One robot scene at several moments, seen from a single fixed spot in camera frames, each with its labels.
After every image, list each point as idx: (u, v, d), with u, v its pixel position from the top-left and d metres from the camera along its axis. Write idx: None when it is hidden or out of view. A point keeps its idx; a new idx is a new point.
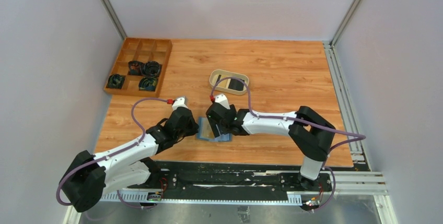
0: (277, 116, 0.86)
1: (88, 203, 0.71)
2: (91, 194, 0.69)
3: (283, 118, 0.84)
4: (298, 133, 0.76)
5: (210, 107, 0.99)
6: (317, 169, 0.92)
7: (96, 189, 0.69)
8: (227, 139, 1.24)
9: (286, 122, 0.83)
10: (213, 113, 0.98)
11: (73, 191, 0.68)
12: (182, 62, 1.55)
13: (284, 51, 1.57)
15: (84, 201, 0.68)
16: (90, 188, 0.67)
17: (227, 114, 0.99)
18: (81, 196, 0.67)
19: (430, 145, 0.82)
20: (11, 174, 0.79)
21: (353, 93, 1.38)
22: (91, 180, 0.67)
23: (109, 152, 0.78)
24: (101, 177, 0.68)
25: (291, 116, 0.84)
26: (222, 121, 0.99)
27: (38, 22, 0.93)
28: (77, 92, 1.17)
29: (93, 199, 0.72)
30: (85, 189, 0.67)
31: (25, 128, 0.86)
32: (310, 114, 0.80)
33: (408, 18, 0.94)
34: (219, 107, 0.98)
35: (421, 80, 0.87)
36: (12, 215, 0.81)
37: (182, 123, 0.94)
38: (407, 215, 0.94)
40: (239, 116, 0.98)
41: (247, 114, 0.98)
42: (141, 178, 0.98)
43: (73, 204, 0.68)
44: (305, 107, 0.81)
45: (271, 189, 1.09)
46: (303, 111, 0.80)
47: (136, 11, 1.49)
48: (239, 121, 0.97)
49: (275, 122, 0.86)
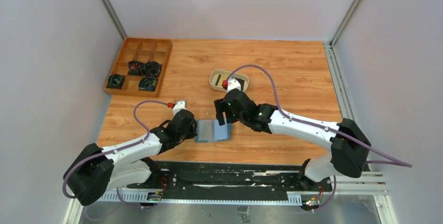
0: (316, 124, 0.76)
1: (92, 197, 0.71)
2: (96, 188, 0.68)
3: (324, 128, 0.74)
4: (342, 150, 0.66)
5: (235, 94, 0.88)
6: (325, 173, 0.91)
7: (102, 183, 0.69)
8: (225, 137, 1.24)
9: (326, 132, 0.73)
10: (235, 102, 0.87)
11: (79, 184, 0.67)
12: (183, 62, 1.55)
13: (284, 51, 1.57)
15: (89, 194, 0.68)
16: (97, 180, 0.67)
17: (249, 106, 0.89)
18: (86, 189, 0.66)
19: (430, 145, 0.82)
20: (11, 174, 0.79)
21: (353, 93, 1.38)
22: (98, 173, 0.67)
23: (116, 146, 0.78)
24: (108, 170, 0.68)
25: (334, 128, 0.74)
26: (243, 113, 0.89)
27: (38, 22, 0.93)
28: (77, 92, 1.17)
29: (97, 193, 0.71)
30: (92, 182, 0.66)
31: (26, 128, 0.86)
32: (353, 129, 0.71)
33: (408, 17, 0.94)
34: (243, 97, 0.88)
35: (421, 80, 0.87)
36: (12, 214, 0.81)
37: (184, 125, 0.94)
38: (407, 215, 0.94)
40: (263, 110, 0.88)
41: (275, 112, 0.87)
42: (141, 177, 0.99)
43: (78, 197, 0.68)
44: (349, 120, 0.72)
45: (271, 189, 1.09)
46: (348, 125, 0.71)
47: (136, 11, 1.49)
48: (264, 117, 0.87)
49: (313, 130, 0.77)
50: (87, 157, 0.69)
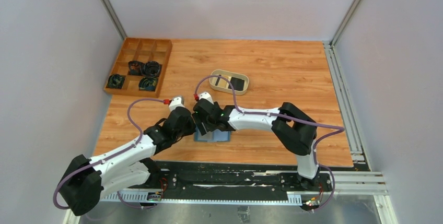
0: (261, 112, 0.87)
1: (86, 206, 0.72)
2: (88, 198, 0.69)
3: (267, 114, 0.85)
4: (280, 129, 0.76)
5: (197, 103, 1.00)
6: (311, 166, 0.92)
7: (92, 193, 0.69)
8: (225, 139, 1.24)
9: (269, 117, 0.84)
10: (200, 109, 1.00)
11: (70, 196, 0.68)
12: (182, 62, 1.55)
13: (284, 51, 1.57)
15: (81, 204, 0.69)
16: (86, 192, 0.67)
17: (214, 110, 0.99)
18: (78, 200, 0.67)
19: (430, 145, 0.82)
20: (11, 174, 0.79)
21: (353, 93, 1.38)
22: (86, 185, 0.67)
23: (105, 156, 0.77)
24: (96, 182, 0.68)
25: (275, 112, 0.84)
26: (209, 117, 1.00)
27: (38, 22, 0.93)
28: (77, 92, 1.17)
29: (91, 202, 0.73)
30: (82, 194, 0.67)
31: (26, 128, 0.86)
32: (292, 110, 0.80)
33: (408, 17, 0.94)
34: (205, 103, 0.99)
35: (421, 80, 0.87)
36: (13, 214, 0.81)
37: (180, 122, 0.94)
38: (408, 215, 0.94)
40: (225, 113, 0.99)
41: (233, 110, 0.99)
42: (141, 179, 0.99)
43: (71, 208, 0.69)
44: (288, 103, 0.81)
45: (271, 189, 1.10)
46: (286, 107, 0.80)
47: (136, 11, 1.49)
48: (224, 117, 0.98)
49: (259, 118, 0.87)
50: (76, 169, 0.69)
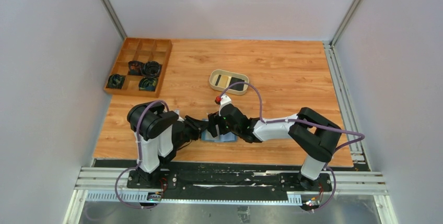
0: (279, 119, 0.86)
1: (152, 136, 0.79)
2: (163, 126, 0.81)
3: (286, 120, 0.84)
4: (298, 134, 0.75)
5: (228, 110, 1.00)
6: (318, 168, 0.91)
7: (166, 123, 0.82)
8: (232, 139, 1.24)
9: (288, 124, 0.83)
10: (230, 117, 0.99)
11: (146, 120, 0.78)
12: (183, 62, 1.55)
13: (284, 51, 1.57)
15: (158, 128, 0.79)
16: (168, 119, 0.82)
17: (243, 120, 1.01)
18: (153, 124, 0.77)
19: (430, 145, 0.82)
20: (10, 174, 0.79)
21: (353, 93, 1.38)
22: (170, 115, 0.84)
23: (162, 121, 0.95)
24: (175, 116, 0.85)
25: (293, 118, 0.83)
26: (236, 127, 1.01)
27: (37, 22, 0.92)
28: (77, 91, 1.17)
29: (158, 132, 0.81)
30: (163, 119, 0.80)
31: (25, 128, 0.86)
32: (312, 115, 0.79)
33: (408, 17, 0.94)
34: (236, 112, 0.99)
35: (422, 80, 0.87)
36: (12, 215, 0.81)
37: (176, 138, 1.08)
38: (407, 215, 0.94)
40: (251, 125, 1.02)
41: (257, 122, 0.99)
42: (147, 163, 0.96)
43: (149, 128, 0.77)
44: (306, 108, 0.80)
45: (271, 189, 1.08)
46: (304, 112, 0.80)
47: (136, 11, 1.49)
48: (251, 128, 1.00)
49: (279, 125, 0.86)
50: (158, 102, 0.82)
